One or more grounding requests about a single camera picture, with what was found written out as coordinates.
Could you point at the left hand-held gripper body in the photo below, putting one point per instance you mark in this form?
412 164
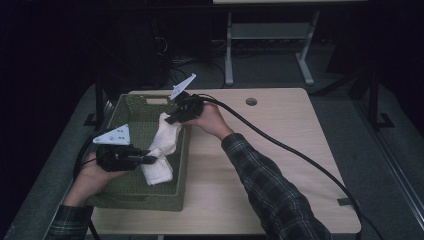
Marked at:
113 156

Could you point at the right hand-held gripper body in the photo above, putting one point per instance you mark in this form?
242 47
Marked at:
190 106

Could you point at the white towel with brown print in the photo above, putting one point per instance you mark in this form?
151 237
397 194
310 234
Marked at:
166 136

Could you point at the green woven basket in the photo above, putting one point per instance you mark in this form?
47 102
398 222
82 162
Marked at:
133 193

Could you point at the person's right hand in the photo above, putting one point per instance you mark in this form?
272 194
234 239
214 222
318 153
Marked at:
211 120

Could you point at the person's left hand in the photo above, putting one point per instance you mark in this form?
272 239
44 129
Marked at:
93 176

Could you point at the black metal stand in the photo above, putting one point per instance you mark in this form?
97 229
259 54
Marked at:
373 100
99 100

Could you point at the dark box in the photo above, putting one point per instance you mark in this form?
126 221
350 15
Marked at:
143 60

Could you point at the aluminium floor rail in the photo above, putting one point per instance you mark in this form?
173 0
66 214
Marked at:
56 213
400 186

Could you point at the white metal desk frame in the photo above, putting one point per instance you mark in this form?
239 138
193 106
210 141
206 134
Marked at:
266 30

